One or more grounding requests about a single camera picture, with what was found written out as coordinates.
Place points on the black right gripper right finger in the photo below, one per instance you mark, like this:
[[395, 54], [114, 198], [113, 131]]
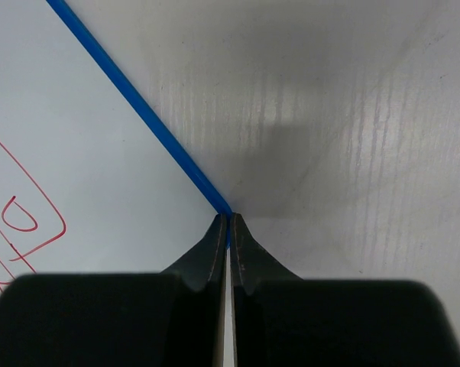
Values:
[[281, 319]]

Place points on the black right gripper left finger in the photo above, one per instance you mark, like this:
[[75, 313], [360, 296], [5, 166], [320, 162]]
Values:
[[169, 318]]

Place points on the blue-framed small whiteboard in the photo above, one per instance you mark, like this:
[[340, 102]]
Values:
[[85, 186]]

